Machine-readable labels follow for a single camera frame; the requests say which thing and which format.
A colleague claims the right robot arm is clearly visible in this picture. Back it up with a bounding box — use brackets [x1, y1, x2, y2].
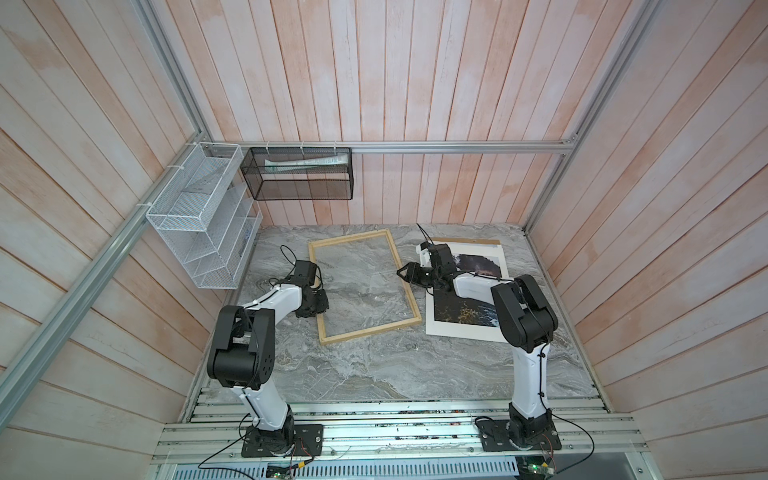
[397, 241, 562, 452]

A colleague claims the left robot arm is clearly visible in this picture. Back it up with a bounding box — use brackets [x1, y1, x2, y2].
[206, 260, 329, 456]

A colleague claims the paper in black basket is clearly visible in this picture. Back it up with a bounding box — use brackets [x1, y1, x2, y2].
[263, 154, 350, 174]

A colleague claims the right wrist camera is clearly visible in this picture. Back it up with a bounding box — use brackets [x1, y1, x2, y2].
[418, 243, 431, 268]

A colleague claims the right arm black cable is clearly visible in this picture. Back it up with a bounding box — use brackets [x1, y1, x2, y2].
[413, 223, 596, 480]

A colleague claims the aluminium frame profile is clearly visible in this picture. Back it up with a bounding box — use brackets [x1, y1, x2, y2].
[1, 1, 661, 428]

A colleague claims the wooden picture frame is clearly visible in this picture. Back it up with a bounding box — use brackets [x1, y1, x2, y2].
[308, 229, 423, 346]

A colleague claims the brown backing board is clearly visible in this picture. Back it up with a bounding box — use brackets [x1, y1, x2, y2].
[439, 238, 501, 246]

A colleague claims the white wire mesh shelf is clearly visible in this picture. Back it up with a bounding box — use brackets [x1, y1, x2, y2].
[146, 142, 261, 290]

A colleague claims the aluminium rail platform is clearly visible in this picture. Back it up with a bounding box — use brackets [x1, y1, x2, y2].
[147, 395, 661, 479]

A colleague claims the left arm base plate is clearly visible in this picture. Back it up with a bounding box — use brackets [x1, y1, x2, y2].
[241, 424, 324, 458]

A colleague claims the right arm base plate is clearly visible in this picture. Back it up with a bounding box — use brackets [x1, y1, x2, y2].
[474, 416, 562, 452]

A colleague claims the black wire mesh basket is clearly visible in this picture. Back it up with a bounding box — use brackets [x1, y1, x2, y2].
[240, 146, 355, 201]

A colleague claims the waterfall photo print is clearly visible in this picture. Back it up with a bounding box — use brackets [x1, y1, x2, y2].
[425, 243, 508, 343]

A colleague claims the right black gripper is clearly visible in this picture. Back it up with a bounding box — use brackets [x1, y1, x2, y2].
[396, 261, 441, 287]

